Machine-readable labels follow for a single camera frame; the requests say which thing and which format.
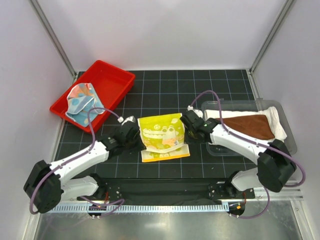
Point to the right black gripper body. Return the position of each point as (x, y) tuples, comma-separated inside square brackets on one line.
[(189, 134)]

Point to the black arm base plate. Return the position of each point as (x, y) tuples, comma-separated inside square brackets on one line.
[(169, 191)]

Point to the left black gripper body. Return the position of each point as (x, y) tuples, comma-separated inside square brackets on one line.
[(135, 143)]

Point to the clear plastic container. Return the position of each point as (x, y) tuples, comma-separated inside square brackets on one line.
[(229, 145)]

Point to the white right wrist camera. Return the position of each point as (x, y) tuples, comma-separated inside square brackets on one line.
[(198, 112)]

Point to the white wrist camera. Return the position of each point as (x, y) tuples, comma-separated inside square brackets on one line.
[(198, 112), (130, 119)]

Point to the yellow patterned towel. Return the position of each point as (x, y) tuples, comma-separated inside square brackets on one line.
[(163, 137)]

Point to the brown towel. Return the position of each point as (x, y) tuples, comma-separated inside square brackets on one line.
[(255, 126)]

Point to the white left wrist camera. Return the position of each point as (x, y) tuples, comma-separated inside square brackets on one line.
[(130, 119)]

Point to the white terry towel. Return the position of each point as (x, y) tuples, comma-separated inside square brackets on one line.
[(272, 116)]

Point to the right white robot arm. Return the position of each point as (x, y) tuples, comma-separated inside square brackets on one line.
[(274, 165)]

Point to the perforated metal cable rail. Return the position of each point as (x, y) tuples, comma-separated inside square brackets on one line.
[(89, 208)]

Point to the blue orange patterned towel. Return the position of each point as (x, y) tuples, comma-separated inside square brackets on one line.
[(81, 99)]

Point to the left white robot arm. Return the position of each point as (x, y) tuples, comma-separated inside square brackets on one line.
[(50, 183)]

